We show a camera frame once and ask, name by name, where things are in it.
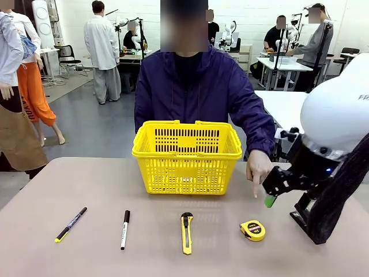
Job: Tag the beige drawer cabinet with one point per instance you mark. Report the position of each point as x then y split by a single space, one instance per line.
245 57

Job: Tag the black highlighter pen yellow cap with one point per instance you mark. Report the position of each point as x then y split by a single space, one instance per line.
70 225

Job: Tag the small white work table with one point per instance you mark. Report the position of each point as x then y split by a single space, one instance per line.
285 64

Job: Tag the white bracket with black knob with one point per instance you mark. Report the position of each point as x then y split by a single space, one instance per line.
285 134

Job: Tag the person in gray hoodie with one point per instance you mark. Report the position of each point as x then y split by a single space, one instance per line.
317 49

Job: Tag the black bar stool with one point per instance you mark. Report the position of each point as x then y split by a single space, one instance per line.
347 52

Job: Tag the large white table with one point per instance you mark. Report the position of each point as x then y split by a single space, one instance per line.
279 106

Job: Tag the thin black stand pole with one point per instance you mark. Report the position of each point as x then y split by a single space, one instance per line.
278 57

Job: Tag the white humanoid robot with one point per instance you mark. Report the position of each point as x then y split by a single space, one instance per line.
122 21

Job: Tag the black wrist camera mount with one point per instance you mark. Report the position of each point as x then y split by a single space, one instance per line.
301 213

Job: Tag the person's left hand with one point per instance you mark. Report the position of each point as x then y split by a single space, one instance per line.
258 166

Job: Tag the person in purple jacket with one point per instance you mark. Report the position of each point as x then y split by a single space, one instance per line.
201 95

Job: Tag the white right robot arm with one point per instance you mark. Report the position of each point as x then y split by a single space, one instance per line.
331 115

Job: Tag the white robot arm by cabinet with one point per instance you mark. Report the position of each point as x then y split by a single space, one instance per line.
229 31

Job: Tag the black office chair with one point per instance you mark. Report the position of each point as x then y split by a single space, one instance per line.
67 53

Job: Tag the yellow utility knife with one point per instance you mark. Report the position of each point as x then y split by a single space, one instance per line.
186 239

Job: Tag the white marker black cap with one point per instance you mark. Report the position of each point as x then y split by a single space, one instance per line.
124 231

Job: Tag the small gray stool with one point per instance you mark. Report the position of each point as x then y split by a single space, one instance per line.
127 80

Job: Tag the yellow tape measure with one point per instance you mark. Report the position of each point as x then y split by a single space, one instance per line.
253 231

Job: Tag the mannequin with orange pants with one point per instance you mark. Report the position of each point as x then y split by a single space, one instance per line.
31 95

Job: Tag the white robot with black frame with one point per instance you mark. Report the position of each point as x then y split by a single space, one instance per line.
292 31

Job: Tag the person in white shirt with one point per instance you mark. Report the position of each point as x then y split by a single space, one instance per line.
101 43

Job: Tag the standing person in black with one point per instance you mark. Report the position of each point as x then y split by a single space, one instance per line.
214 31

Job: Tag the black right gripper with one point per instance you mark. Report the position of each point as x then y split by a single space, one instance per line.
312 168

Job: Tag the cluttered dark workbench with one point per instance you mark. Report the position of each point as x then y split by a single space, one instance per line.
129 59

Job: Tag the person's left forearm purple sleeve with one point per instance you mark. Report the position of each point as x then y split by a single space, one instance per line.
261 138

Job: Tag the yellow plastic shopping basket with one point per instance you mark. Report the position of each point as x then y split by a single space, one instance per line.
188 142

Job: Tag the person in black t-shirt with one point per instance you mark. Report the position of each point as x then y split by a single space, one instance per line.
274 36

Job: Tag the white standing air conditioner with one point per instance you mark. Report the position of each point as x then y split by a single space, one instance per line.
43 17

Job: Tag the seated person in black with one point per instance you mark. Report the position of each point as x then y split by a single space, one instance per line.
129 39

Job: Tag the black bag green trim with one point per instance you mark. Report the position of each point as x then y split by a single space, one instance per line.
256 70

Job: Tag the mannequin with brown apron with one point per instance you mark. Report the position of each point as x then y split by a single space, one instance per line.
14 135

